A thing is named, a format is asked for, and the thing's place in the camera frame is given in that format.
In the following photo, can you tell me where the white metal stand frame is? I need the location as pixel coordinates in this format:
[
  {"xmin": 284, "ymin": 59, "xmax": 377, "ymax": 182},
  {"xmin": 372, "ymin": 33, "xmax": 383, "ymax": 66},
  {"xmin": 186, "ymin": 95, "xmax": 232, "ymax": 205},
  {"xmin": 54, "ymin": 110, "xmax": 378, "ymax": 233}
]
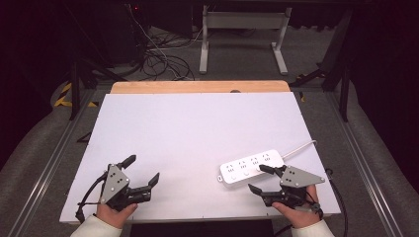
[{"xmin": 199, "ymin": 4, "xmax": 293, "ymax": 76}]

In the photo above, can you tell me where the white board table cover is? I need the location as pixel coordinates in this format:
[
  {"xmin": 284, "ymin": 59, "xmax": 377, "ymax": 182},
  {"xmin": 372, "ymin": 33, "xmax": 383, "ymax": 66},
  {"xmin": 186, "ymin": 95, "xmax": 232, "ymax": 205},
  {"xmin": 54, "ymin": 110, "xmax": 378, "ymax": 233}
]
[{"xmin": 58, "ymin": 92, "xmax": 342, "ymax": 225}]

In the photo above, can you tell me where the tangle of floor cables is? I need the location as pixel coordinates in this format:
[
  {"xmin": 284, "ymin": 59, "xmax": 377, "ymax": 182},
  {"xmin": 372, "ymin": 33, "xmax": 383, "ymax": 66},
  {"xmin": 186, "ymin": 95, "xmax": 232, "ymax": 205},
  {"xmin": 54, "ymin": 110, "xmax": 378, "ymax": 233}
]
[{"xmin": 139, "ymin": 28, "xmax": 258, "ymax": 82}]

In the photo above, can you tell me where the aluminium floor rail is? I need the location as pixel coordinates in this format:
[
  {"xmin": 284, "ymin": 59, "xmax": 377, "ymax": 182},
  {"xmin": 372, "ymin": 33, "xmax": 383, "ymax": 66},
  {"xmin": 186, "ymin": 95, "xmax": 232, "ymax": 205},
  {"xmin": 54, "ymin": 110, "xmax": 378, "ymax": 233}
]
[
  {"xmin": 6, "ymin": 88, "xmax": 97, "ymax": 237},
  {"xmin": 324, "ymin": 92, "xmax": 404, "ymax": 237}
]

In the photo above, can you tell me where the white power strip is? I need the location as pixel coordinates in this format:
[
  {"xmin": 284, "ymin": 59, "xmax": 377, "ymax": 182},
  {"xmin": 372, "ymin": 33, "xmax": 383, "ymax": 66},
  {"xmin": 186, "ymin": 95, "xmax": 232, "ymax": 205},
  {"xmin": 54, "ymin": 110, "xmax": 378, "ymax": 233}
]
[{"xmin": 216, "ymin": 148, "xmax": 287, "ymax": 190}]

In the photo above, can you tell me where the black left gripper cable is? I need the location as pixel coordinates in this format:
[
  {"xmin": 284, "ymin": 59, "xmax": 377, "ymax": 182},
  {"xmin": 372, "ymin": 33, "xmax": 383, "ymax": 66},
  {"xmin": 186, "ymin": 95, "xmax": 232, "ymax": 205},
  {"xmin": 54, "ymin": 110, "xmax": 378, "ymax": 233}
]
[{"xmin": 74, "ymin": 172, "xmax": 110, "ymax": 224}]

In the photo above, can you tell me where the person's right hand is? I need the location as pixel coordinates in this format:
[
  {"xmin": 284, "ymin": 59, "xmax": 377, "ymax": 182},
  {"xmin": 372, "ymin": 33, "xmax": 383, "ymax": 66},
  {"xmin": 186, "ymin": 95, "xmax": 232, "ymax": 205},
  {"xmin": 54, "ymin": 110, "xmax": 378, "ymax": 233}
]
[{"xmin": 271, "ymin": 184, "xmax": 322, "ymax": 230}]

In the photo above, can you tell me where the person's left hand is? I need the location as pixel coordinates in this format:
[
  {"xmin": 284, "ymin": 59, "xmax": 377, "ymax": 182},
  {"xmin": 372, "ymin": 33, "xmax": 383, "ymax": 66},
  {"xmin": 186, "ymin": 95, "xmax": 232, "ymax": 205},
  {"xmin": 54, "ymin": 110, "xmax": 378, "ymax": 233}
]
[{"xmin": 95, "ymin": 201, "xmax": 139, "ymax": 230}]

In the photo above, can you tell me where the wooden table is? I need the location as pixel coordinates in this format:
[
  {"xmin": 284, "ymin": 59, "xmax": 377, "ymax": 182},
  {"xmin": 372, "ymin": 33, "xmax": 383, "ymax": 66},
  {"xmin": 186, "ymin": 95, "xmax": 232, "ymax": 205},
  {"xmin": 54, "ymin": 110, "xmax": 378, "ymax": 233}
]
[{"xmin": 110, "ymin": 80, "xmax": 292, "ymax": 95}]

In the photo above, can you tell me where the yellow black hazard tape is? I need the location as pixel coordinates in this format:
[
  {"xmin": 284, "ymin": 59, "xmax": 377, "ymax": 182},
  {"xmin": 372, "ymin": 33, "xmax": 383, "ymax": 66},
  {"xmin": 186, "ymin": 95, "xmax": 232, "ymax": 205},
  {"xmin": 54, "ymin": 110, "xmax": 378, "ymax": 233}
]
[{"xmin": 53, "ymin": 82, "xmax": 99, "ymax": 109}]

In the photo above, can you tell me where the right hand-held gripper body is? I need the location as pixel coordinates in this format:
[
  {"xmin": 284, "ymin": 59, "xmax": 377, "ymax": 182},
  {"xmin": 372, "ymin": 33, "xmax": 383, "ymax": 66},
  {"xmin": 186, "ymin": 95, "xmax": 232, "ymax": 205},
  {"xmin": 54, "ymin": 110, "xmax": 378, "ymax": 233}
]
[{"xmin": 261, "ymin": 165, "xmax": 326, "ymax": 210}]

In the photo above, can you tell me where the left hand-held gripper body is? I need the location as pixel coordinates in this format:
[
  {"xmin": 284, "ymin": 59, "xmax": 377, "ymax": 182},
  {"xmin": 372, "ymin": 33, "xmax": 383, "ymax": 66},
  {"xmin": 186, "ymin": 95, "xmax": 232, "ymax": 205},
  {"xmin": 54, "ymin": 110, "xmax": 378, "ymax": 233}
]
[{"xmin": 98, "ymin": 163, "xmax": 153, "ymax": 211}]

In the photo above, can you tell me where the black metal stand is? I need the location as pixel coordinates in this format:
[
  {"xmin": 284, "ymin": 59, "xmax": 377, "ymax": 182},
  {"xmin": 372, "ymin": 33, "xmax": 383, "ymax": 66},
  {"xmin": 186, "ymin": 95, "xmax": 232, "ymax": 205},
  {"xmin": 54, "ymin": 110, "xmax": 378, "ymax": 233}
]
[
  {"xmin": 62, "ymin": 55, "xmax": 127, "ymax": 121},
  {"xmin": 290, "ymin": 6, "xmax": 355, "ymax": 122}
]

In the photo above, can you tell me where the white power strip cable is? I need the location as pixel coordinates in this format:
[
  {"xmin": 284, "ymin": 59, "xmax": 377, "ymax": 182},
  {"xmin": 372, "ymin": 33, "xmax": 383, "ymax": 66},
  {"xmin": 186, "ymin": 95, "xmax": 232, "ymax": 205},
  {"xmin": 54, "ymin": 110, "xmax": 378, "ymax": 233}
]
[{"xmin": 281, "ymin": 139, "xmax": 318, "ymax": 161}]

